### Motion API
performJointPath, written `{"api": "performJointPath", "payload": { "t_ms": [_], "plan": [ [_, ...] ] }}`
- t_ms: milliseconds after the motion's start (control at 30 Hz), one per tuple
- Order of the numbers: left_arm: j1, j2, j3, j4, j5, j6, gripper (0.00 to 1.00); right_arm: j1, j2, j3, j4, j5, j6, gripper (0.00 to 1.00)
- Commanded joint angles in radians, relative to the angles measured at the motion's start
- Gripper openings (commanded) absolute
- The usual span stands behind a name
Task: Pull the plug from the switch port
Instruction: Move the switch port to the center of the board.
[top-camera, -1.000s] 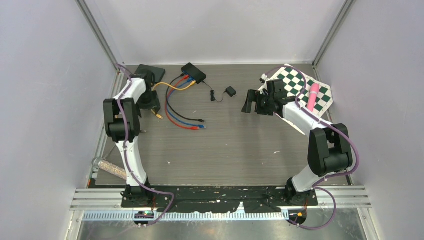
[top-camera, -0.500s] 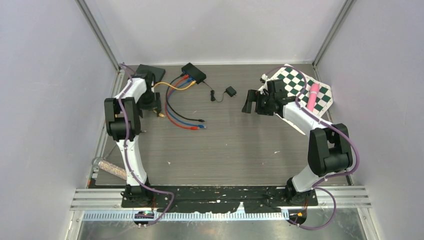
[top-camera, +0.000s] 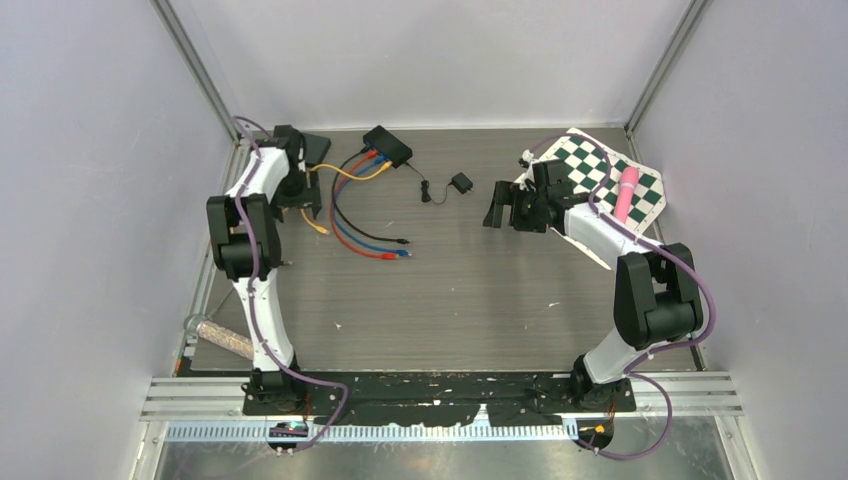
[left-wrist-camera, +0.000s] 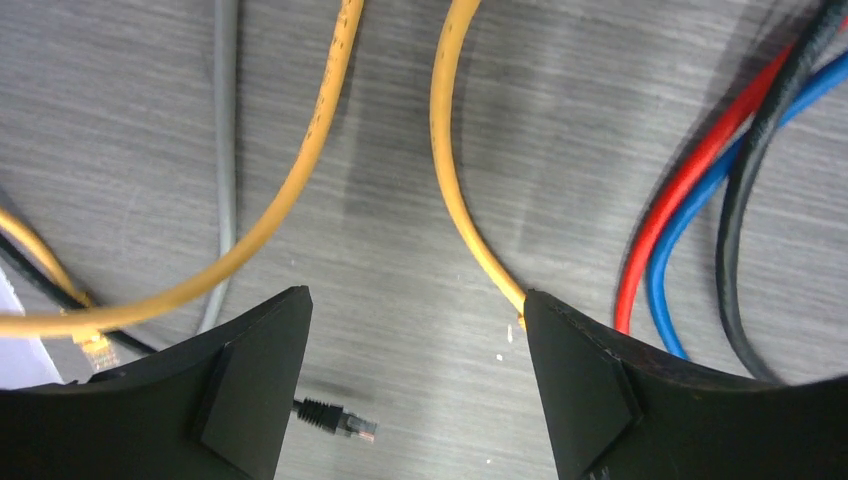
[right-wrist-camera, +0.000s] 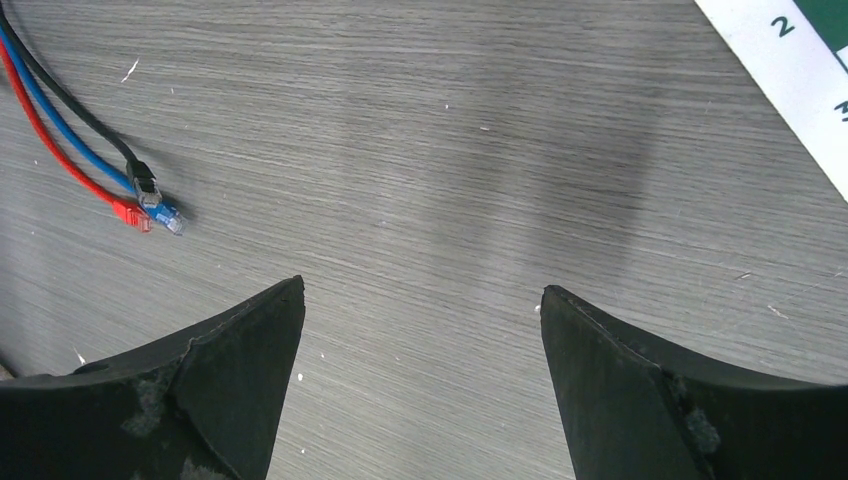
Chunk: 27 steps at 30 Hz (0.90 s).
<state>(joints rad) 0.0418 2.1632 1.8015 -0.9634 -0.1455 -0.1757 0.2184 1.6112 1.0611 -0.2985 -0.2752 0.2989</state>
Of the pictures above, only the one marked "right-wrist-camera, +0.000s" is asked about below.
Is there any black ethernet cable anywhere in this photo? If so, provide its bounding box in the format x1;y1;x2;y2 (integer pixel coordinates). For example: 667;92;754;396
0;0;164;210

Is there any blue ethernet cable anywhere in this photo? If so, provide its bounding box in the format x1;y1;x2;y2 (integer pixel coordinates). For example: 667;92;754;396
0;26;187;236

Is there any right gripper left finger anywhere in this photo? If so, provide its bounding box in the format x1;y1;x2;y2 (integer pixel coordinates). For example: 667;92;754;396
1;276;305;479

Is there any green white checkered board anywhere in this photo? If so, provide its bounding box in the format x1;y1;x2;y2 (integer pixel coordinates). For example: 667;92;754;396
695;0;847;196

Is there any red ethernet cable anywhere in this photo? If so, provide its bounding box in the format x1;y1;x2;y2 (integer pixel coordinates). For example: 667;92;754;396
0;42;154;234

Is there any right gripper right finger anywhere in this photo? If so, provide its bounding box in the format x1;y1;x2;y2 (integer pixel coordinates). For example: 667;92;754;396
540;285;847;479

